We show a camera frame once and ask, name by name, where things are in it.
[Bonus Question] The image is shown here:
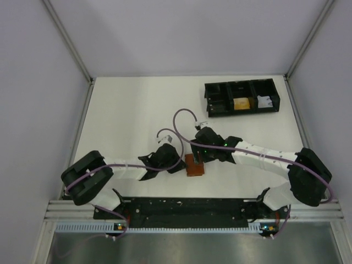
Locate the brown leather card holder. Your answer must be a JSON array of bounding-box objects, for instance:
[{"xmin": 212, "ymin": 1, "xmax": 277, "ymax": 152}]
[{"xmin": 185, "ymin": 154, "xmax": 205, "ymax": 177}]

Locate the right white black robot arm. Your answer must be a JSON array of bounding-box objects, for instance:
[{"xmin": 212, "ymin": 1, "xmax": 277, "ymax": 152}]
[{"xmin": 190, "ymin": 126, "xmax": 332, "ymax": 211}]

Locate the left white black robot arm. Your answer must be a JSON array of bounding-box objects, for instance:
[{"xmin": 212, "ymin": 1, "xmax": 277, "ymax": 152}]
[{"xmin": 61, "ymin": 142, "xmax": 186, "ymax": 211}]

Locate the yellow card in tray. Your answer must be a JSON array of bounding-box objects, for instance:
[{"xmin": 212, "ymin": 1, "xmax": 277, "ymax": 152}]
[{"xmin": 233, "ymin": 97, "xmax": 251, "ymax": 111}]

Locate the white card in tray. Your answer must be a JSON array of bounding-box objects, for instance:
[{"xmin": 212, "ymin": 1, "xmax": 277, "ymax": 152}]
[{"xmin": 257, "ymin": 95, "xmax": 273, "ymax": 108}]

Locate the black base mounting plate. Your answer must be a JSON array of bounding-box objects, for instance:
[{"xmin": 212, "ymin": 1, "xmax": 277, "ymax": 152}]
[{"xmin": 92, "ymin": 196, "xmax": 289, "ymax": 228}]

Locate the black three-compartment organizer tray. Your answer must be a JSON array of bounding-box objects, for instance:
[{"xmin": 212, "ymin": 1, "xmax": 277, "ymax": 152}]
[{"xmin": 204, "ymin": 79, "xmax": 281, "ymax": 118}]

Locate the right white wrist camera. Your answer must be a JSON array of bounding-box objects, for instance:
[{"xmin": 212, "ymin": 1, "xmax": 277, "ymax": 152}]
[{"xmin": 195, "ymin": 121, "xmax": 212, "ymax": 131}]

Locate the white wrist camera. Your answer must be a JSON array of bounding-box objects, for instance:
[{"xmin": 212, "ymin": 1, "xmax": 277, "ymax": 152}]
[
  {"xmin": 195, "ymin": 121, "xmax": 212, "ymax": 131},
  {"xmin": 156, "ymin": 135, "xmax": 173, "ymax": 146}
]

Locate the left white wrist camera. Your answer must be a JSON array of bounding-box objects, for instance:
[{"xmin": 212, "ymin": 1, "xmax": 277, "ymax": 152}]
[{"xmin": 156, "ymin": 135, "xmax": 173, "ymax": 146}]

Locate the aluminium front frame rail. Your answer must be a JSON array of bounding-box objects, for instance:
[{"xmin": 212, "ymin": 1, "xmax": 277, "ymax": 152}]
[{"xmin": 45, "ymin": 200, "xmax": 344, "ymax": 222}]

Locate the grey slotted cable duct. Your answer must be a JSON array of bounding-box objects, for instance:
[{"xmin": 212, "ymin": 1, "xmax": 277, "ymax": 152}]
[{"xmin": 55, "ymin": 222, "xmax": 276, "ymax": 234}]

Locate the left aluminium corner post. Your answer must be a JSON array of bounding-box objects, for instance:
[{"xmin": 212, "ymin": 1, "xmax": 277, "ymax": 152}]
[{"xmin": 41, "ymin": 0, "xmax": 94, "ymax": 84}]

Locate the aluminium corner post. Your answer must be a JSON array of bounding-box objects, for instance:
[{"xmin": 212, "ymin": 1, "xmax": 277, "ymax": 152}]
[
  {"xmin": 284, "ymin": 0, "xmax": 337, "ymax": 81},
  {"xmin": 41, "ymin": 0, "xmax": 94, "ymax": 84}
]

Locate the right aluminium corner post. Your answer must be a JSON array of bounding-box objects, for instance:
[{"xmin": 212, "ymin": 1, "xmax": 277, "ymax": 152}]
[{"xmin": 284, "ymin": 0, "xmax": 337, "ymax": 81}]

